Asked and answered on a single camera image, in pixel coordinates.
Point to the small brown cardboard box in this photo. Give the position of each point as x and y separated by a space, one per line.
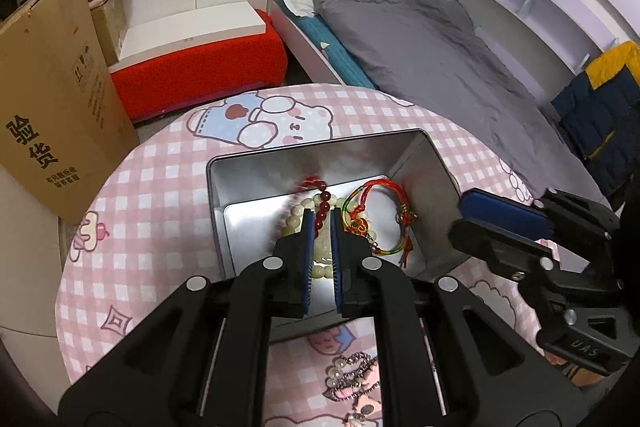
110 27

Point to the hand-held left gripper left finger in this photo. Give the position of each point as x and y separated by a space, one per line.
307 257

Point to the white low cabinet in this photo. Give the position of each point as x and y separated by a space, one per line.
25 282

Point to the silver metal tin box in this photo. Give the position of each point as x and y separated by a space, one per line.
250 177

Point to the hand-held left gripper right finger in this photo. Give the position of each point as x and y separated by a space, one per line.
336 257

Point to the large brown cardboard box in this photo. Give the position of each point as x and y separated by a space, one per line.
50 107

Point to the white board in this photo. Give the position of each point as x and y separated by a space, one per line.
200 27

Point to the red ottoman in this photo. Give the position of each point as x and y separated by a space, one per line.
200 67

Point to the blue yellow jacket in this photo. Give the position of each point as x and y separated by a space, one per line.
585 107

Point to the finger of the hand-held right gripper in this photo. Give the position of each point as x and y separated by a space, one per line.
500 209
485 242

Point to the teal mattress pad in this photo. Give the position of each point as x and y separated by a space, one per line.
340 57

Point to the grey duvet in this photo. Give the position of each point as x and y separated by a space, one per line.
425 57

